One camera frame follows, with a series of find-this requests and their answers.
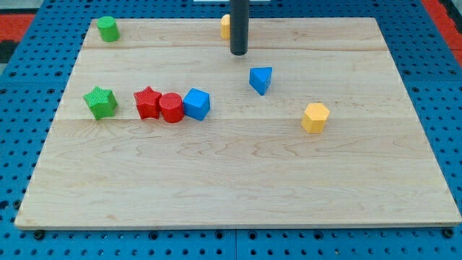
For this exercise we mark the blue triangle block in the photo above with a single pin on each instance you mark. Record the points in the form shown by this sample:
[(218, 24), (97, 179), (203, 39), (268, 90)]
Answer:
[(260, 79)]

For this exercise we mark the light wooden board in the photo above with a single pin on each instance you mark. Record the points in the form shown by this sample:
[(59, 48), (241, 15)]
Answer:
[(249, 164)]

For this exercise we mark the yellow hexagon block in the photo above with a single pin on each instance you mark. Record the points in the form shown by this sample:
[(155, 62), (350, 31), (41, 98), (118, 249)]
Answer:
[(314, 118)]

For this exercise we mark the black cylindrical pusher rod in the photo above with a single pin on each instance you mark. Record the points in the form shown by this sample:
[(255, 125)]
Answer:
[(239, 19)]

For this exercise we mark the blue cube block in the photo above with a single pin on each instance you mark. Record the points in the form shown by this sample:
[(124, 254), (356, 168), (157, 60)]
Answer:
[(196, 104)]

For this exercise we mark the green star block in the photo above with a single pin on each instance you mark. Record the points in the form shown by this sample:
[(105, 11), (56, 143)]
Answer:
[(101, 102)]

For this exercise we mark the green cylinder block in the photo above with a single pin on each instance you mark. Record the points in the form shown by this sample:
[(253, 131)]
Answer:
[(108, 29)]

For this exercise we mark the yellow block behind rod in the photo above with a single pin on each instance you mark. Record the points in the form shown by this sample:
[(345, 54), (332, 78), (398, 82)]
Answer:
[(225, 27)]

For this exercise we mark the red star block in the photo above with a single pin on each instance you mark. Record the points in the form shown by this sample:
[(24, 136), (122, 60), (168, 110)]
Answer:
[(147, 103)]

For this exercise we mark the red cylinder block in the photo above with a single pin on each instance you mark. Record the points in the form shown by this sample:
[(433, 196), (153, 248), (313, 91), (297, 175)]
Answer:
[(171, 105)]

